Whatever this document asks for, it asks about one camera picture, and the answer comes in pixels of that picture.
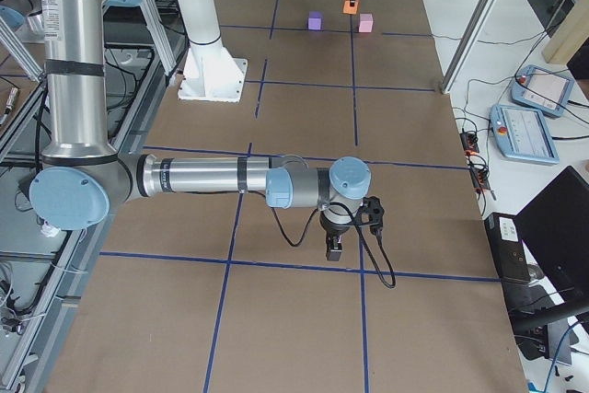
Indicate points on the black orange connector strip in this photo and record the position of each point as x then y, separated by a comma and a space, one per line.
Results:
478, 166

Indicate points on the pink foam block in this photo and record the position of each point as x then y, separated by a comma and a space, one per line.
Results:
366, 22

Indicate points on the wooden board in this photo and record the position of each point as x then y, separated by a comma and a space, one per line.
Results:
570, 36

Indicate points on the blue teach pendant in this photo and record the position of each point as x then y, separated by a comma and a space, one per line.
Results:
522, 134
542, 89

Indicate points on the purple foam block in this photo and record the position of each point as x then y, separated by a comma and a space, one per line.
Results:
314, 20

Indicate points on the near blue teach pendant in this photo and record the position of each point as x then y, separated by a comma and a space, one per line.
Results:
522, 134

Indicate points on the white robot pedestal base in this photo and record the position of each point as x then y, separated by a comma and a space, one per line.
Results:
210, 72

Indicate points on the brown paper table cover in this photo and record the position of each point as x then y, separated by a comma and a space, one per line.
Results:
216, 293

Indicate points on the orange foam block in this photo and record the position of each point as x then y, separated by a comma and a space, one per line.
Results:
350, 7

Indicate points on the aluminium frame post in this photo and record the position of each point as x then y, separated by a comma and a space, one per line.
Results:
468, 40

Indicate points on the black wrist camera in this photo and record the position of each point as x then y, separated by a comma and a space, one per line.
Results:
371, 214

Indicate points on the far blue teach pendant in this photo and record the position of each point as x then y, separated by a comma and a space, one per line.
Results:
542, 89

